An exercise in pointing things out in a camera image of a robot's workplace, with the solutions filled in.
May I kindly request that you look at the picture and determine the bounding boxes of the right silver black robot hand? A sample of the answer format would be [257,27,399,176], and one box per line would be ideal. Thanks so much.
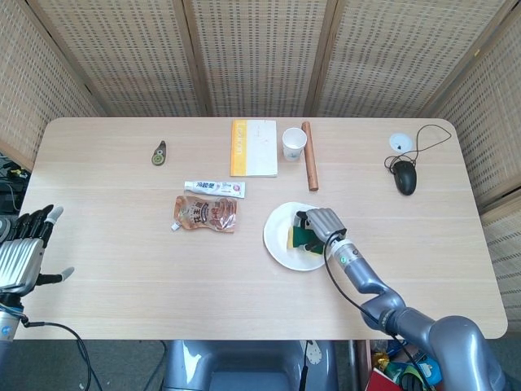
[295,207,348,256]

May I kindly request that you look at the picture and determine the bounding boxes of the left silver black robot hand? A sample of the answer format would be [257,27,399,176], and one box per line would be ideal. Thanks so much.
[0,204,75,305]

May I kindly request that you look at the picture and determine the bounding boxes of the green yellow sponge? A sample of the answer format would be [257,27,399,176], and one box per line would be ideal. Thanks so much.
[286,211,326,256]

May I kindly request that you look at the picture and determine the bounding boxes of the white round plate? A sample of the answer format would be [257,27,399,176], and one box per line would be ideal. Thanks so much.
[263,201,331,272]

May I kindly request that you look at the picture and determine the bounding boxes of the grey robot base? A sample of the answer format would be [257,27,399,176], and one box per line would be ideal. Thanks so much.
[162,340,339,391]

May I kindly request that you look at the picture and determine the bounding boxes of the wooden rolling pin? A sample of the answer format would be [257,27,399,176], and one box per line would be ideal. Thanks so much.
[300,121,320,192]

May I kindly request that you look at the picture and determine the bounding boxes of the white paper cup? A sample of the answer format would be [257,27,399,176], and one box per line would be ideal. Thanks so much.
[282,127,308,163]

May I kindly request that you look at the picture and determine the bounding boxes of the black computer mouse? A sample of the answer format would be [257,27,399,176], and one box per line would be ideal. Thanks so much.
[393,160,418,196]

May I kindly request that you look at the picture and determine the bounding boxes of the yellow white notebook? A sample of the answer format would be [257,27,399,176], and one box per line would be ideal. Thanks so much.
[230,118,279,178]

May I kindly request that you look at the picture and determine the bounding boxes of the orange sauce pouch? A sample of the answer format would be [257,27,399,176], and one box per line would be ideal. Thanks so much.
[170,195,239,235]

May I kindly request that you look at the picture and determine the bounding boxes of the white toothpaste tube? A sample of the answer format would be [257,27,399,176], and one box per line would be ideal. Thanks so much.
[183,180,247,200]

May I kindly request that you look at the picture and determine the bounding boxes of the wooden crate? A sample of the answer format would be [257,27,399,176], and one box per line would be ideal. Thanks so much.
[356,340,408,391]

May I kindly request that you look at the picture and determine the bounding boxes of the metal table leg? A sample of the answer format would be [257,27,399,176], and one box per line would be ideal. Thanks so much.
[348,340,359,391]

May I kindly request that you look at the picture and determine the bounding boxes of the red book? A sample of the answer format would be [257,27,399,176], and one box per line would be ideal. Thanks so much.
[366,366,402,391]

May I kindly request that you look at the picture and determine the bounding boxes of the green brown correction tape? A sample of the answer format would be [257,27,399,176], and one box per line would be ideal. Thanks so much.
[151,139,168,168]

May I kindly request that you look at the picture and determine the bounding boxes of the woven bamboo folding screen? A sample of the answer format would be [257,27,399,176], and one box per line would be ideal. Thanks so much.
[0,0,521,327]

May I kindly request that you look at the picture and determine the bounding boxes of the blue plastic bottle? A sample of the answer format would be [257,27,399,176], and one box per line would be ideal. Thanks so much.
[414,354,439,378]

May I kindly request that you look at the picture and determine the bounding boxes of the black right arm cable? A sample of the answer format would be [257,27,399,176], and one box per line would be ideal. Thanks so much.
[323,232,432,391]

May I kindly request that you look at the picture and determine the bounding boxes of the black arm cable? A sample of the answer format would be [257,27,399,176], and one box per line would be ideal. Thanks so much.
[22,319,103,391]
[323,232,432,391]

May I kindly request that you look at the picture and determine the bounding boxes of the black equipment with cables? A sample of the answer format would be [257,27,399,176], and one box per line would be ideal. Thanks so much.
[0,153,32,215]

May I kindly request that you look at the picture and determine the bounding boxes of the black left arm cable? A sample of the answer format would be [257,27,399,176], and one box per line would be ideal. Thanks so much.
[22,319,103,391]

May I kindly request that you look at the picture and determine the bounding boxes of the white round cable grommet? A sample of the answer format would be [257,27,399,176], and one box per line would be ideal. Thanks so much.
[388,132,414,154]

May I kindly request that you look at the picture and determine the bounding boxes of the black mouse cable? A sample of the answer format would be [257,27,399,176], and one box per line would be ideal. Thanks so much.
[383,124,452,176]

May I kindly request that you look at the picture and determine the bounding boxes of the white perforated bracket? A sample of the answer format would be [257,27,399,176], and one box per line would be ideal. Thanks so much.
[307,340,323,367]

